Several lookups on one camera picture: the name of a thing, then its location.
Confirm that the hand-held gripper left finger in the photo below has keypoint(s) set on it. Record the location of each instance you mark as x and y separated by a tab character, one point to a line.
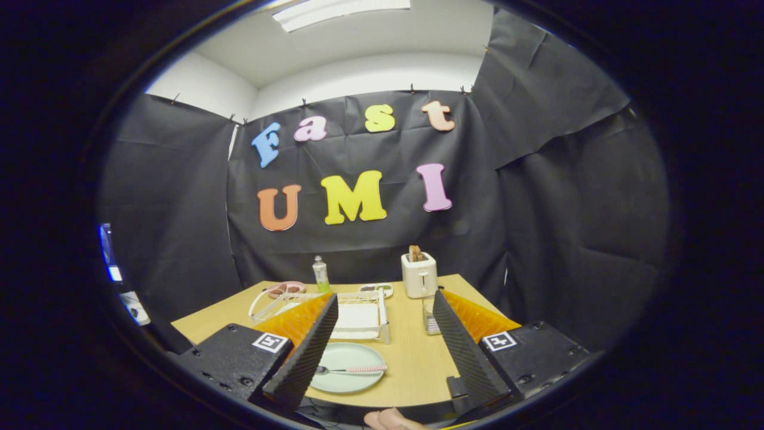
304	358

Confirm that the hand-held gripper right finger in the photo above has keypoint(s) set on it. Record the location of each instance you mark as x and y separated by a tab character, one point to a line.
468	358

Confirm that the light green plate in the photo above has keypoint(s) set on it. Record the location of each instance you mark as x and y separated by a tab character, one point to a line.
352	383

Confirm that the white dish rack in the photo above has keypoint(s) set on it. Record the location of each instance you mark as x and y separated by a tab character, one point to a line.
358	316

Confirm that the pink plate with food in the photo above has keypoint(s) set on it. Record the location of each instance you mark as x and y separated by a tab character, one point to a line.
286	289

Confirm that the green dish soap bottle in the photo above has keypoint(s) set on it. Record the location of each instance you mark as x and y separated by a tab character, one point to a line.
321	277

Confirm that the small white dish with food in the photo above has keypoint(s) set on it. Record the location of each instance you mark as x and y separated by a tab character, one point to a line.
382	291

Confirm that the white toaster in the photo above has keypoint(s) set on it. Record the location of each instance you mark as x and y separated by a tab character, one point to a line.
419	278

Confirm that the brown bread slice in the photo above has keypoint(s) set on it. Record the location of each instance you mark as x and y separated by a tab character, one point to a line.
416	253

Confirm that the white object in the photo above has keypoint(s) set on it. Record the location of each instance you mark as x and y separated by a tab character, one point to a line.
136	307

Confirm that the blue lit screen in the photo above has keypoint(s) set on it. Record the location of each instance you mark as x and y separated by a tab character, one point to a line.
107	254

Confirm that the ceiling light panel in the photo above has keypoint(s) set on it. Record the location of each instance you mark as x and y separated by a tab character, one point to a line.
340	12

